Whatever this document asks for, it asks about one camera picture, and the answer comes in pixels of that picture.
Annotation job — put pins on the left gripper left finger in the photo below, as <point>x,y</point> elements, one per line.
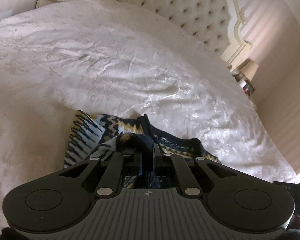
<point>132,165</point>

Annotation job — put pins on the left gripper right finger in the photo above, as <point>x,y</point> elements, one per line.
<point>157,155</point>

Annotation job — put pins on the patterned knit sweater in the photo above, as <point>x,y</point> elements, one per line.
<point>97,144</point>

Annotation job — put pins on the cream tufted headboard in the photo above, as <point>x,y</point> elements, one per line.
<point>216,23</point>

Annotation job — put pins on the bedside lamp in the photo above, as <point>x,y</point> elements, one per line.
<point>248,70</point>

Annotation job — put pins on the white satin bedspread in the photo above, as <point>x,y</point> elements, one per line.
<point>106,57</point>

